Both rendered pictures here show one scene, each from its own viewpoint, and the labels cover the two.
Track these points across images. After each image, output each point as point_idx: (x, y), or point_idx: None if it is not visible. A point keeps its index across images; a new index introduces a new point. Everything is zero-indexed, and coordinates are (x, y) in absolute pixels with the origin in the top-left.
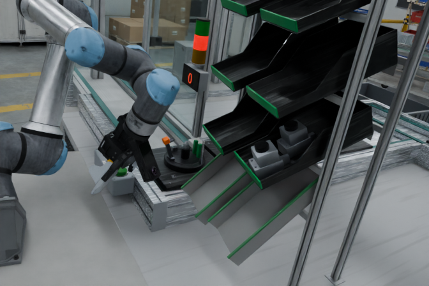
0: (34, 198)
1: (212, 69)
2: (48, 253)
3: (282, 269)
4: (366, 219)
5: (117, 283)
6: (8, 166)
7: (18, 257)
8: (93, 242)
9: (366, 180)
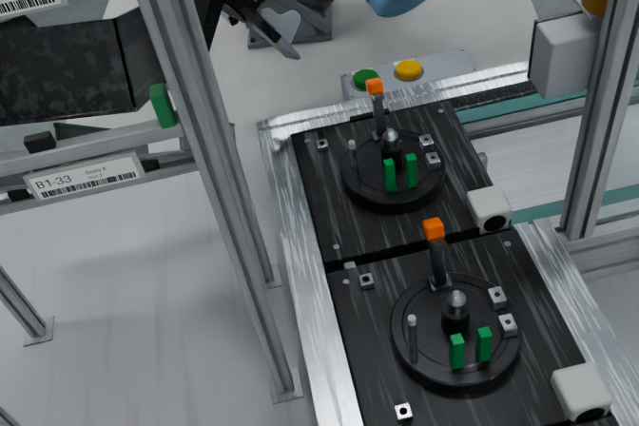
0: (387, 38)
1: None
2: (259, 67)
3: (99, 351)
4: None
5: None
6: None
7: (252, 42)
8: (265, 104)
9: None
